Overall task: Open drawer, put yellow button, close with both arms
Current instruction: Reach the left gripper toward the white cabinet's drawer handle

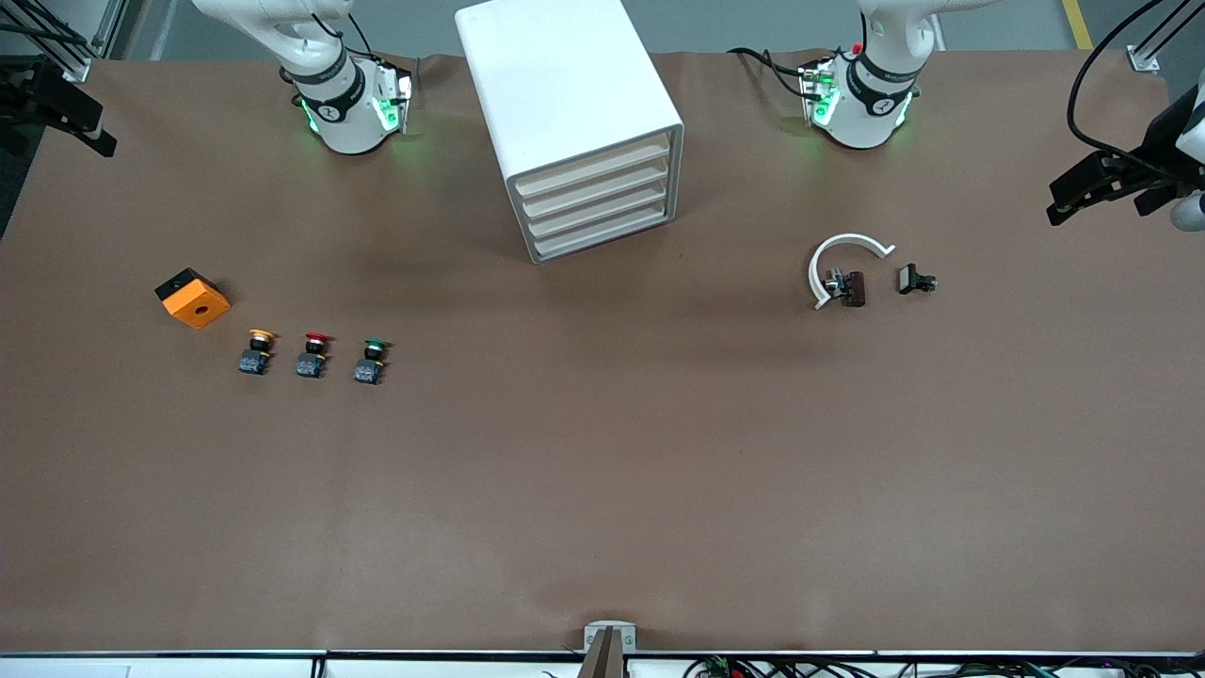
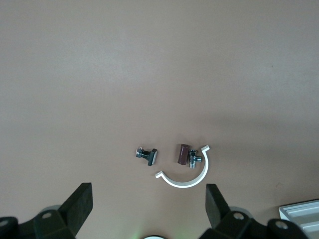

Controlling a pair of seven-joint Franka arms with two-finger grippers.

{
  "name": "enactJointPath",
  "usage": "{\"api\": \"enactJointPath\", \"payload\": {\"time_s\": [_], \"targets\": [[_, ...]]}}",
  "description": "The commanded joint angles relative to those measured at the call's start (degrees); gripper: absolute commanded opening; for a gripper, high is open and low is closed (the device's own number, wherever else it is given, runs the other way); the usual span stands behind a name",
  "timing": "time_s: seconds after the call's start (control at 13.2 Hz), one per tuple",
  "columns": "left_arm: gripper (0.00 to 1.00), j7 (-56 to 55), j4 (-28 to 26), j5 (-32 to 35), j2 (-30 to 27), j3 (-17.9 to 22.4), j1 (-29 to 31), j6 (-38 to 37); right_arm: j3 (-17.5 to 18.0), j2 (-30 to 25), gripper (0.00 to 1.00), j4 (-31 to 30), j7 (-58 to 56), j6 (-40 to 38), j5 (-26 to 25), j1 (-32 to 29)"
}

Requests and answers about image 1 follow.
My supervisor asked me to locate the grey metal bracket with post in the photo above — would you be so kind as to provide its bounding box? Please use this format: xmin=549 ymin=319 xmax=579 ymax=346
xmin=576 ymin=621 xmax=638 ymax=678

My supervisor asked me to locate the dark brown small component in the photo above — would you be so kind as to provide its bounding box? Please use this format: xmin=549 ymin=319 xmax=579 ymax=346
xmin=826 ymin=269 xmax=868 ymax=308

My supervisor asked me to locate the white curved plastic part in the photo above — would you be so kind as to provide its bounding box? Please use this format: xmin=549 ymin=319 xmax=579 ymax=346
xmin=808 ymin=233 xmax=896 ymax=311

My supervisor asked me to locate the brown table cover sheet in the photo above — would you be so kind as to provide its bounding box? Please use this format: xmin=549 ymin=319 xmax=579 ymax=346
xmin=0 ymin=49 xmax=1205 ymax=656

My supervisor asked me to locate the orange and black button box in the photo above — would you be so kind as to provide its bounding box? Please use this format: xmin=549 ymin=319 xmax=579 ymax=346
xmin=154 ymin=267 xmax=233 ymax=331

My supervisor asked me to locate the red push button switch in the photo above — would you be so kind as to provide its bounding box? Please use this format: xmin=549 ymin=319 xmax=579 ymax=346
xmin=295 ymin=331 xmax=333 ymax=380

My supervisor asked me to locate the blue black pushbutton switch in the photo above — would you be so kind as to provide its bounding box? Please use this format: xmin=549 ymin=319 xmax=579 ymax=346
xmin=237 ymin=328 xmax=278 ymax=377

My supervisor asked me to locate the green push button switch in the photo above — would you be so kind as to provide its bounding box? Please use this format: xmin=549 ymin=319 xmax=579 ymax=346
xmin=352 ymin=337 xmax=393 ymax=386

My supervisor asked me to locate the white plastic bin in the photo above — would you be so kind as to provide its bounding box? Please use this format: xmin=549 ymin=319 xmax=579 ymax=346
xmin=513 ymin=134 xmax=672 ymax=199

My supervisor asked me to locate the aluminium frame strut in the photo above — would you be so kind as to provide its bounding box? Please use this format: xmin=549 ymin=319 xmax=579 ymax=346
xmin=1125 ymin=0 xmax=1205 ymax=75
xmin=0 ymin=0 xmax=128 ymax=84

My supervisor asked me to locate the black arm base cable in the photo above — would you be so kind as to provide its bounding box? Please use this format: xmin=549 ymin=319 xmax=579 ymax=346
xmin=727 ymin=46 xmax=813 ymax=101

